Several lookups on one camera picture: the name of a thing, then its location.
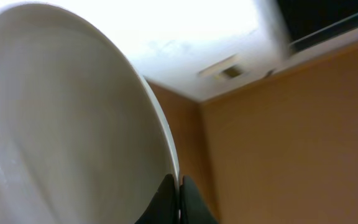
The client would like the pale green plate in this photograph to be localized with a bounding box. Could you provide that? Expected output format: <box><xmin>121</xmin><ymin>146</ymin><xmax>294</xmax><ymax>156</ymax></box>
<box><xmin>0</xmin><ymin>4</ymin><xmax>178</xmax><ymax>223</ymax></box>

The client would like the wall control panel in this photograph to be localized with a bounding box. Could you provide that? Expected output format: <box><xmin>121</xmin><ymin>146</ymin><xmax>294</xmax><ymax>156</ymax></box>
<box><xmin>198</xmin><ymin>55</ymin><xmax>247</xmax><ymax>79</ymax></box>

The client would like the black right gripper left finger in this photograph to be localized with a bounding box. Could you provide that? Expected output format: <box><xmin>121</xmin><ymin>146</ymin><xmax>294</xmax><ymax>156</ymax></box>
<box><xmin>135</xmin><ymin>174</ymin><xmax>179</xmax><ymax>224</ymax></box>

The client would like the dark window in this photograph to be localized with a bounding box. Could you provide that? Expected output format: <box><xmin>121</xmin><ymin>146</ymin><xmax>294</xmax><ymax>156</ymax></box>
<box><xmin>275</xmin><ymin>0</ymin><xmax>358</xmax><ymax>52</ymax></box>

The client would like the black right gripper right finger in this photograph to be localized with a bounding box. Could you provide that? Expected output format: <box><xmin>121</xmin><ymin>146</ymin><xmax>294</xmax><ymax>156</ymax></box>
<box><xmin>180</xmin><ymin>175</ymin><xmax>218</xmax><ymax>224</ymax></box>

